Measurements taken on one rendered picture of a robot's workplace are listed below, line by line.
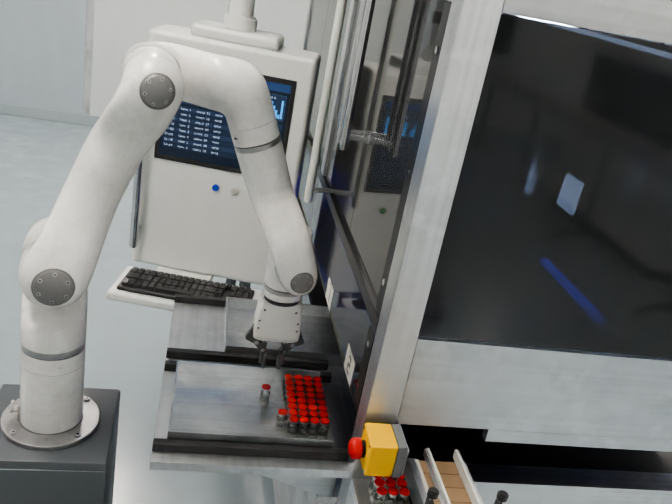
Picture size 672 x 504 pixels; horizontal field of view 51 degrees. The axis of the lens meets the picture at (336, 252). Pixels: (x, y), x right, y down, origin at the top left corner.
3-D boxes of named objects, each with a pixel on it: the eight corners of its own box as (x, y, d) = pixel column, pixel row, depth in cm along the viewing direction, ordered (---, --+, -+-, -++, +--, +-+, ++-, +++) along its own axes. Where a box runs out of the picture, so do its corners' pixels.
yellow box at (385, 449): (392, 453, 139) (400, 423, 137) (400, 478, 133) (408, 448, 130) (355, 451, 138) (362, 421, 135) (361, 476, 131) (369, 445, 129)
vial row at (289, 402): (290, 390, 166) (293, 374, 164) (296, 439, 150) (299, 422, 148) (281, 389, 166) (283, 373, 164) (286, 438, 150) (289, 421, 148)
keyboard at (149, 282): (254, 293, 225) (255, 286, 224) (246, 313, 212) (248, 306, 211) (131, 270, 224) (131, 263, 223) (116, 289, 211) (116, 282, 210)
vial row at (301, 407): (299, 390, 167) (302, 374, 165) (306, 440, 150) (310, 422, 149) (290, 390, 166) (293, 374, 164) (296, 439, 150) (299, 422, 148)
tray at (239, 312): (342, 318, 204) (344, 307, 203) (356, 368, 181) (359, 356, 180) (224, 307, 198) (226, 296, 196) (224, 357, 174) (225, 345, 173)
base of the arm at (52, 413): (-11, 449, 134) (-13, 368, 127) (13, 391, 151) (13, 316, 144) (92, 452, 139) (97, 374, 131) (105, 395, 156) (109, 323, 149)
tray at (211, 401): (317, 383, 171) (320, 371, 170) (331, 454, 148) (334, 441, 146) (175, 372, 165) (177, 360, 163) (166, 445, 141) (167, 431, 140)
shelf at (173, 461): (338, 315, 210) (339, 310, 209) (385, 480, 146) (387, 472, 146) (174, 300, 200) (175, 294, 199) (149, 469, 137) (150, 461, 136)
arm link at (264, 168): (294, 150, 124) (328, 292, 138) (273, 125, 137) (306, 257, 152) (245, 164, 122) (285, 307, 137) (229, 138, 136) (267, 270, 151)
